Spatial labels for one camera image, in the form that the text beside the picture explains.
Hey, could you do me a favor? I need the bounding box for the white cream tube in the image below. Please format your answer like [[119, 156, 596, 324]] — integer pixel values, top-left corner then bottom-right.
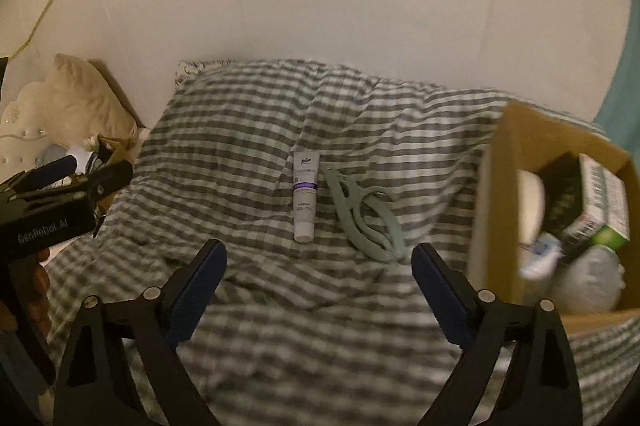
[[291, 151, 321, 243]]

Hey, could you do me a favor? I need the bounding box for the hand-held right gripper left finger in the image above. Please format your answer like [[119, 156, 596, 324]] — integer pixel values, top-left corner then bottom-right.
[[52, 238, 228, 426]]

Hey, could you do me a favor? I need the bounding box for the blue and white packet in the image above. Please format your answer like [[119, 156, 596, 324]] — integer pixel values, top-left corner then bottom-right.
[[517, 233, 563, 281]]

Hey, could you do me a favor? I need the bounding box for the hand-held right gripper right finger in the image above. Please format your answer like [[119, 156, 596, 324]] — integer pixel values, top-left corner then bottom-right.
[[411, 242, 583, 426]]

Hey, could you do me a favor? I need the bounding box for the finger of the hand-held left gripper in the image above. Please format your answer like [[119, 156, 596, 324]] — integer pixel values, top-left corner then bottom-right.
[[10, 160, 135, 207], [7, 155, 78, 193]]

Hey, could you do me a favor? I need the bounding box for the grey checked blanket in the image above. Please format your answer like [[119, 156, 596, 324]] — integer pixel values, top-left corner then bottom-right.
[[42, 58, 640, 426]]

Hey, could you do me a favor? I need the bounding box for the white cloth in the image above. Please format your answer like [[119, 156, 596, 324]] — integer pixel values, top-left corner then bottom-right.
[[65, 145, 98, 171]]

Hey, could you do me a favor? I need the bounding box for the floral pillow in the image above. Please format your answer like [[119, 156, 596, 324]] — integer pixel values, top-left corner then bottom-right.
[[174, 60, 236, 86]]

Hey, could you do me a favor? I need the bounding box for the white tufted headboard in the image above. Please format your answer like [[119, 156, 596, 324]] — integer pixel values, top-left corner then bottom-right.
[[0, 80, 66, 187]]

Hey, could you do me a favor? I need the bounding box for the grey-green folding hanger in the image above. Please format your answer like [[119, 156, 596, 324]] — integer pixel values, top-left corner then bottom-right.
[[324, 166, 407, 264]]

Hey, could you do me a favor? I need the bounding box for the large cardboard box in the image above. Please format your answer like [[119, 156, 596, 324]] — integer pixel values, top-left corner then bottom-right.
[[467, 102, 640, 334]]

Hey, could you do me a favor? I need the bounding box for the person's left hand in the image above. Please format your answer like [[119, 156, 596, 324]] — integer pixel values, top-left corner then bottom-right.
[[24, 263, 51, 337]]

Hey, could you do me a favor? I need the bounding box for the beige masking tape roll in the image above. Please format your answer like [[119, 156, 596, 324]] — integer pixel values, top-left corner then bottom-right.
[[517, 171, 547, 247]]

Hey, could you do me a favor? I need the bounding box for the white plush toy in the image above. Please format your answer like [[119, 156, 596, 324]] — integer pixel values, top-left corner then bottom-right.
[[552, 246, 628, 314]]

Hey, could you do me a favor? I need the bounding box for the green medicine box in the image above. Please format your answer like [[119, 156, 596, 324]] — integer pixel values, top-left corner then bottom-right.
[[540, 153, 632, 264]]

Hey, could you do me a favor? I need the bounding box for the beige pillow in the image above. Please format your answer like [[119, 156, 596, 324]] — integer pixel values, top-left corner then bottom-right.
[[42, 53, 138, 147]]

